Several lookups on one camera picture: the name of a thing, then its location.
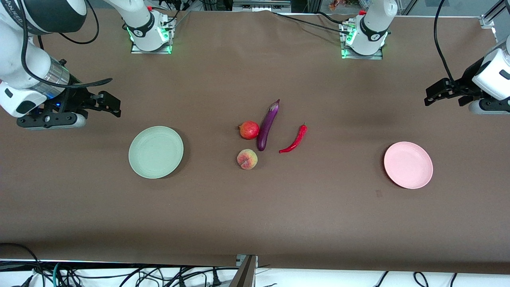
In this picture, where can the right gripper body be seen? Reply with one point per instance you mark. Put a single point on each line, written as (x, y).
(75, 99)

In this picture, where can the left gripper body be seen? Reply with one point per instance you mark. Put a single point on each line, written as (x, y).
(467, 81)

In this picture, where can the red pomegranate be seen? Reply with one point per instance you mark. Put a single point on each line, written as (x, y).
(249, 130)

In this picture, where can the yellow-pink peach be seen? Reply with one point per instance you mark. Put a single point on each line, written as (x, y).
(247, 159)

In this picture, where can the red chili pepper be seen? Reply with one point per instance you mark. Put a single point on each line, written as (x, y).
(298, 139)

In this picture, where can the purple eggplant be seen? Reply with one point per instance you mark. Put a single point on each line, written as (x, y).
(266, 125)

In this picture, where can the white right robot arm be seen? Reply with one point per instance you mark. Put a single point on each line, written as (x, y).
(12, 59)

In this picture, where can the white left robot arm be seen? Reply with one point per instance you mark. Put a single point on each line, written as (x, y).
(374, 24)

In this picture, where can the light green plate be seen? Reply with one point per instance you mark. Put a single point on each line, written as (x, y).
(156, 152)

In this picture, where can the pink plate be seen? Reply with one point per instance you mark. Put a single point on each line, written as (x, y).
(408, 165)

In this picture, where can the orange background object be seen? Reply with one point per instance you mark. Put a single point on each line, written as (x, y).
(336, 4)

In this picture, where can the brown table cover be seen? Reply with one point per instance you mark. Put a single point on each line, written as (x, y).
(255, 219)

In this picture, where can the aluminium frame corner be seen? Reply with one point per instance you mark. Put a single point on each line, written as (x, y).
(488, 20)

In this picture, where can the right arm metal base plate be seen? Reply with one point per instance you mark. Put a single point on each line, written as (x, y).
(137, 50)

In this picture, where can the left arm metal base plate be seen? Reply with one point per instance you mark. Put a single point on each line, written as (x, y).
(348, 56)

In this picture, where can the aluminium profile post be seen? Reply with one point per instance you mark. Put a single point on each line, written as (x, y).
(245, 273)

